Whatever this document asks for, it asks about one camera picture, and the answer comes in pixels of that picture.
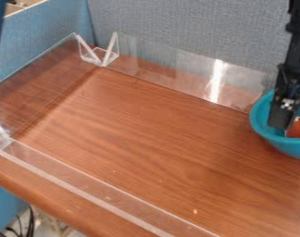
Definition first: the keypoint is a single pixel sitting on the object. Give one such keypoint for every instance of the clear acrylic left barrier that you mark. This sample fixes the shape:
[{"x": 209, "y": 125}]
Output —
[{"x": 42, "y": 84}]

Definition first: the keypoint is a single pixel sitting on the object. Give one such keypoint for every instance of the wooden shelf box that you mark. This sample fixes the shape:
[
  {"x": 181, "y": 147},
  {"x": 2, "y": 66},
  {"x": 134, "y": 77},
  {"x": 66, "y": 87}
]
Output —
[{"x": 15, "y": 6}]

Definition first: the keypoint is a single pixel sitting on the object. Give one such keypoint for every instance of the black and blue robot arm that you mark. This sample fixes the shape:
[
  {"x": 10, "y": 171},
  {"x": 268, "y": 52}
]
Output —
[{"x": 292, "y": 60}]

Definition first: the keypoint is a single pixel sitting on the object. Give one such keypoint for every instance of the clear acrylic back barrier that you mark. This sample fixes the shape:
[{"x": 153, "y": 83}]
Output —
[{"x": 206, "y": 78}]

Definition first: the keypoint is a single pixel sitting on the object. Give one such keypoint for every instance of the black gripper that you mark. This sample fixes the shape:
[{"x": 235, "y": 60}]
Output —
[{"x": 285, "y": 103}]

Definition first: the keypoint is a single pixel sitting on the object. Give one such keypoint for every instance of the blue plastic bowl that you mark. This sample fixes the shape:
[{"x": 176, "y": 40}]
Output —
[{"x": 276, "y": 137}]

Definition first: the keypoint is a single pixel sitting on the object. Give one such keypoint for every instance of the brown and white toy mushroom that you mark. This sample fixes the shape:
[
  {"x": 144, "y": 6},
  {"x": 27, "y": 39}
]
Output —
[{"x": 293, "y": 131}]

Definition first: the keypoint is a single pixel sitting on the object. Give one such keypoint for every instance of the clear acrylic front barrier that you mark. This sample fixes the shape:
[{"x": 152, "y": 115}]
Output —
[{"x": 110, "y": 198}]

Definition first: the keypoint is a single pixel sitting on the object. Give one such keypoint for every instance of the clear acrylic barrier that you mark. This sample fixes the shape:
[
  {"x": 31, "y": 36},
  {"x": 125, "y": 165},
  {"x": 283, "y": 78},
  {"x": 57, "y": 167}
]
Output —
[
  {"x": 42, "y": 84},
  {"x": 206, "y": 78},
  {"x": 110, "y": 198}
]

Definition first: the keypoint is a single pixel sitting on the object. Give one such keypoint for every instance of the clear acrylic corner bracket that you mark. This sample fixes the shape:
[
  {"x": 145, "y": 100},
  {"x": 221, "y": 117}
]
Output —
[{"x": 96, "y": 55}]

